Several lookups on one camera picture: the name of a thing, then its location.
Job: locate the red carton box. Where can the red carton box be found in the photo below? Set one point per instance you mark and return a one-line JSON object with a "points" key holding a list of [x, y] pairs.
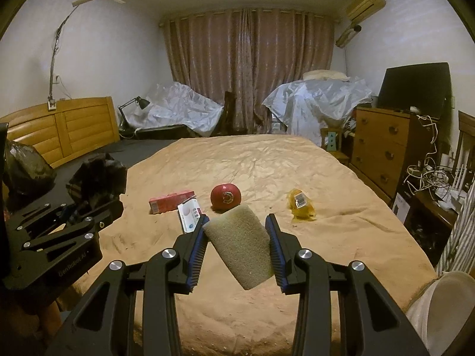
{"points": [[170, 201]]}

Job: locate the white router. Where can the white router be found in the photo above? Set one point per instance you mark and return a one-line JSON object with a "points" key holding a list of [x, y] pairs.
{"points": [[458, 181]]}

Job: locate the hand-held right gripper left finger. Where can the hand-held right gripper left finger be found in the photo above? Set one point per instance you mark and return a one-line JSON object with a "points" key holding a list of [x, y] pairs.
{"points": [[196, 256]]}

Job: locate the beige air conditioner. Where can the beige air conditioner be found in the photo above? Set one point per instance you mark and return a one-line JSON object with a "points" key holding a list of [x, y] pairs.
{"points": [[365, 3]]}

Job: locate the red apple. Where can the red apple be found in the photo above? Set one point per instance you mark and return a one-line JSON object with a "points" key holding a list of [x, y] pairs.
{"points": [[226, 198]]}

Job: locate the wooden headboard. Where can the wooden headboard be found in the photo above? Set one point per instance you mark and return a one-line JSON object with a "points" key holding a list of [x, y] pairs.
{"points": [[85, 126]]}

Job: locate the person's left forearm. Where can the person's left forearm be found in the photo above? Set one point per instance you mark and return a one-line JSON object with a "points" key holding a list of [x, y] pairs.
{"points": [[48, 319]]}

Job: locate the wooden chair back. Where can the wooden chair back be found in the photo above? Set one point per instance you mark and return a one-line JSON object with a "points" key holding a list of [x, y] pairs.
{"points": [[465, 122]]}

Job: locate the wooden dresser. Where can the wooden dresser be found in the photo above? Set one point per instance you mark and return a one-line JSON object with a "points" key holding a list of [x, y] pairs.
{"points": [[382, 144]]}

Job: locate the white cardboard box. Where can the white cardboard box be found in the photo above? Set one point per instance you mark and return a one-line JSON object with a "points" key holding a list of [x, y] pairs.
{"points": [[400, 209]]}

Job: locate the dark plaid cloth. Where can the dark plaid cloth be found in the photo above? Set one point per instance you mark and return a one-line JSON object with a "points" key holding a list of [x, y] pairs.
{"points": [[96, 178]]}

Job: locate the clear plastic dust sheet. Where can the clear plastic dust sheet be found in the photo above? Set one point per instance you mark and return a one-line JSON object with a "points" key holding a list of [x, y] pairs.
{"points": [[315, 100], [178, 107]]}

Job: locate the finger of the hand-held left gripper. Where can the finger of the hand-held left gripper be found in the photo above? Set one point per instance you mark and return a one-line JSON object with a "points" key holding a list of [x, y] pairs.
{"points": [[111, 211], [37, 217]]}

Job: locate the white socket box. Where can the white socket box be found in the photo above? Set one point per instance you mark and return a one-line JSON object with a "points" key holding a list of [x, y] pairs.
{"points": [[51, 105]]}

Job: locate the striped cloth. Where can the striped cloth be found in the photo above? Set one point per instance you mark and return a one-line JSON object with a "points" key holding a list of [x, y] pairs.
{"points": [[460, 237]]}

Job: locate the yellow plastic wrapper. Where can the yellow plastic wrapper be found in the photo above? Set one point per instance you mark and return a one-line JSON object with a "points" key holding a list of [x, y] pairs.
{"points": [[302, 207]]}

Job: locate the pink curtain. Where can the pink curtain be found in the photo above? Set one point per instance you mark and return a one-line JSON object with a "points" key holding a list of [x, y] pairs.
{"points": [[252, 63]]}

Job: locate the black desk lamp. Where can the black desk lamp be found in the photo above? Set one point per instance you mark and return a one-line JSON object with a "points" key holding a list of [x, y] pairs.
{"points": [[142, 102]]}

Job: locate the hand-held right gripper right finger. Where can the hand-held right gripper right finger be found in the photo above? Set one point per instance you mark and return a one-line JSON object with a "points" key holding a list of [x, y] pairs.
{"points": [[276, 256]]}

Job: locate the dark wooden side table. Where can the dark wooden side table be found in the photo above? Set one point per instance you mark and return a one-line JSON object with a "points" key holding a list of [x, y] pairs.
{"points": [[430, 215]]}

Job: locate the cream pillow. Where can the cream pillow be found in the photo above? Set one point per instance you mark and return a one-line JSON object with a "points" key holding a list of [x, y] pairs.
{"points": [[324, 75]]}

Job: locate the beige sponge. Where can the beige sponge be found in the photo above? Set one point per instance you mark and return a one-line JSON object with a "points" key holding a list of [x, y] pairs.
{"points": [[241, 248]]}

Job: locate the white pouch with pink print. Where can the white pouch with pink print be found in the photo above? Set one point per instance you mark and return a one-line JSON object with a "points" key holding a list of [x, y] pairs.
{"points": [[187, 213]]}

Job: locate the black garbage bag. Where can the black garbage bag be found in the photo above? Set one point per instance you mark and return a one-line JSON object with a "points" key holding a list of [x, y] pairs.
{"points": [[26, 167]]}

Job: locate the black television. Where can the black television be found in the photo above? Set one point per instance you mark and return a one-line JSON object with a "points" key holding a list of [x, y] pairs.
{"points": [[412, 87]]}

